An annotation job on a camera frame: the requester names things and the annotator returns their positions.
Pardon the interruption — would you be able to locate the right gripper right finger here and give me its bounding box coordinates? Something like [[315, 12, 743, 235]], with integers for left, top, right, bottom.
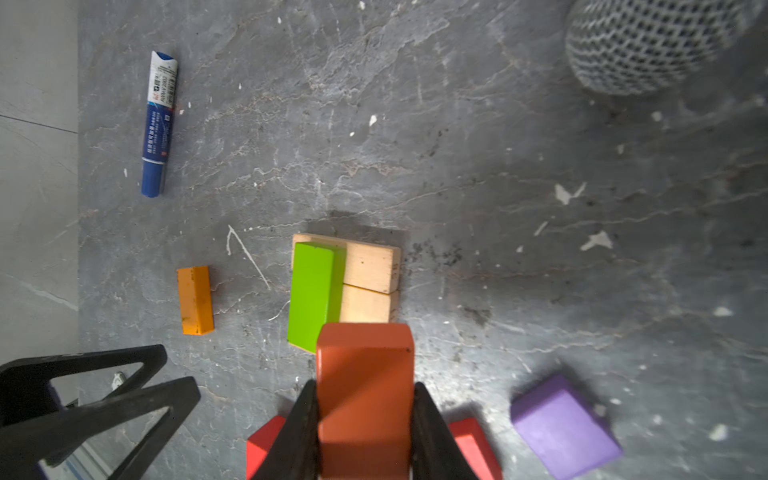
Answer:
[[411, 382, 477, 480]]

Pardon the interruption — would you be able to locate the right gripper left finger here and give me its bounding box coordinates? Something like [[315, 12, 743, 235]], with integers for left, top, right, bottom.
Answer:
[[252, 380, 320, 480]]

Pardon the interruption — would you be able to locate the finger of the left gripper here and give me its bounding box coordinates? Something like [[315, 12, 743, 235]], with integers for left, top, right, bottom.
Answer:
[[1, 345, 167, 426], [1, 376, 201, 479]]

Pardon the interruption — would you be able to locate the red long block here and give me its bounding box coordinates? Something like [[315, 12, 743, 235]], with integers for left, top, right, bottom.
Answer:
[[246, 415, 286, 479]]

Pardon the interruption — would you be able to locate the orange-red long block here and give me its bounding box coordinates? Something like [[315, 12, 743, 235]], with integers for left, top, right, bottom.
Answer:
[[316, 323, 415, 479]]

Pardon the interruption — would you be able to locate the green block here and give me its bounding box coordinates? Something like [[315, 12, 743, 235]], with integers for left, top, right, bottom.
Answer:
[[287, 242, 346, 354]]

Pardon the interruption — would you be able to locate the natural wood block 58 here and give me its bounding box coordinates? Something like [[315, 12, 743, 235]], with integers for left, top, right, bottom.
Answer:
[[292, 233, 402, 294]]

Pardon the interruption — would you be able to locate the natural wood block 31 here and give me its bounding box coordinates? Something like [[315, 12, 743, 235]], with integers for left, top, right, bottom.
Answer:
[[339, 285, 399, 323]]

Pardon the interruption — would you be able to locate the red cube block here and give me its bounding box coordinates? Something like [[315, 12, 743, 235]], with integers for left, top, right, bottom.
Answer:
[[448, 418, 503, 480]]

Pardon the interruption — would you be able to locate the purple cube block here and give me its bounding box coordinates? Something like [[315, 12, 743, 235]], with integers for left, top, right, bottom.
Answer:
[[510, 374, 623, 479]]

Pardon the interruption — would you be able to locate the orange yellow block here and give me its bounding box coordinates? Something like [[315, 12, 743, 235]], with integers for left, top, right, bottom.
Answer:
[[177, 266, 214, 336]]

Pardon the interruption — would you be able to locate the blue white marker pen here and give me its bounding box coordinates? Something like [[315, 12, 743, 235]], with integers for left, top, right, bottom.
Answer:
[[141, 51, 178, 198]]

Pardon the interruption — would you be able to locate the purple glitter microphone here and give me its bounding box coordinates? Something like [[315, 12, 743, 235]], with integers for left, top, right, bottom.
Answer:
[[565, 1, 767, 96]]

